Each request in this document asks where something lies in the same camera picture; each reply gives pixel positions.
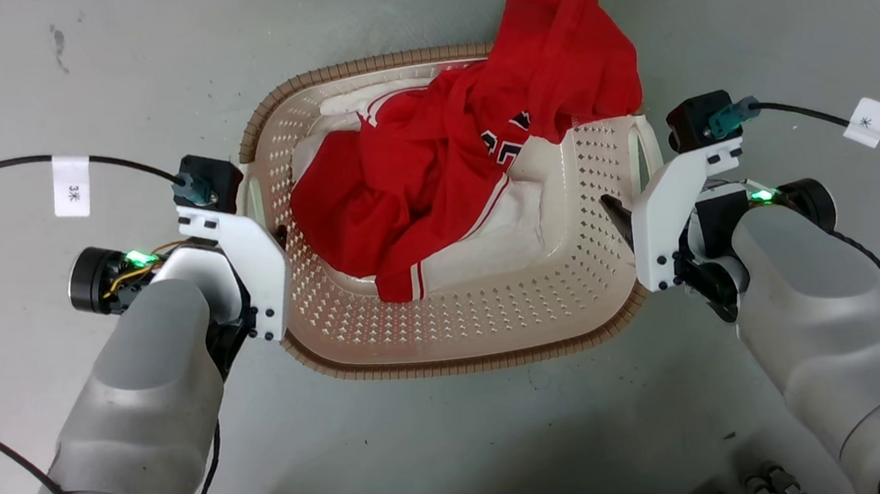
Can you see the white garment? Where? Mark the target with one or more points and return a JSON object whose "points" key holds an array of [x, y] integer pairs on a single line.
{"points": [[512, 222]]}

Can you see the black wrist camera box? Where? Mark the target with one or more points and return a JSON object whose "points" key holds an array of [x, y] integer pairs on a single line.
{"points": [[695, 122], [213, 182]]}

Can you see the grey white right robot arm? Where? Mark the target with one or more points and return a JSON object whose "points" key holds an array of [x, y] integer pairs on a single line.
{"points": [[819, 303]]}

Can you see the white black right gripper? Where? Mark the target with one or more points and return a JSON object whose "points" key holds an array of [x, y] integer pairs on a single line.
{"points": [[662, 230]]}

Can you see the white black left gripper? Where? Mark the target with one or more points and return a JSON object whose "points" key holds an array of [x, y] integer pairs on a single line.
{"points": [[255, 256]]}

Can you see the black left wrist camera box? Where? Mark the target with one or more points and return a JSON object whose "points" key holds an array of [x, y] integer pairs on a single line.
{"points": [[213, 182]]}

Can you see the red sports jersey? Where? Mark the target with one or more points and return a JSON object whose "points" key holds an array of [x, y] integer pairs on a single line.
{"points": [[417, 191]]}

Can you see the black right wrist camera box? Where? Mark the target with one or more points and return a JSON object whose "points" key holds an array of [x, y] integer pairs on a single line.
{"points": [[695, 122]]}

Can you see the beige plastic laundry basket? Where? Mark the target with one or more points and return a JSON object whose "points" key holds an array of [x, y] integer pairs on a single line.
{"points": [[449, 325]]}

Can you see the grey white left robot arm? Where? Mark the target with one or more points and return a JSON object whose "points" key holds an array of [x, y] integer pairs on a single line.
{"points": [[134, 398]]}

